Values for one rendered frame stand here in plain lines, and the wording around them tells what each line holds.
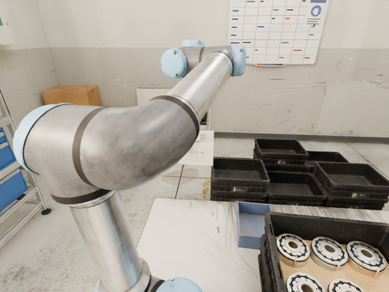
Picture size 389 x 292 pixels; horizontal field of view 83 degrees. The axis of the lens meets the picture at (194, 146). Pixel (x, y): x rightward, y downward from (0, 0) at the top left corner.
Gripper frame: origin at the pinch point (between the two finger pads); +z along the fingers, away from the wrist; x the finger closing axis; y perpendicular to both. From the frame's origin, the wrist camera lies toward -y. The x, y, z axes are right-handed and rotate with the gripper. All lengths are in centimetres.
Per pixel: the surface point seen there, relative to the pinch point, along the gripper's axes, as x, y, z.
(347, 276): -30, 51, 28
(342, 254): -25, 51, 24
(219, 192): 50, 16, 62
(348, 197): 51, 104, 61
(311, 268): -29, 42, 28
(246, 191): 51, 35, 61
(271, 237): -26.9, 28.4, 17.6
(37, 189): 67, -139, 83
